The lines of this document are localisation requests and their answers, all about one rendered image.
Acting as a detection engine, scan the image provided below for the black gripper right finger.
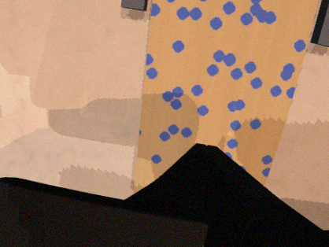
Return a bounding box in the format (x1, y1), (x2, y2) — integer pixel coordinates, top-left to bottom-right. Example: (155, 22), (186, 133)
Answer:
(201, 145), (329, 247)

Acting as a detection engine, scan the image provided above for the orange strip with blue dots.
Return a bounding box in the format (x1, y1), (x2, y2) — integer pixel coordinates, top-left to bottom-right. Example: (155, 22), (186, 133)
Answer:
(133, 0), (319, 194)

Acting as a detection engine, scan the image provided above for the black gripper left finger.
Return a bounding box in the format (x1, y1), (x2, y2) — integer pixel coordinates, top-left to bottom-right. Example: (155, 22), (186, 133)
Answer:
(0, 143), (209, 247)

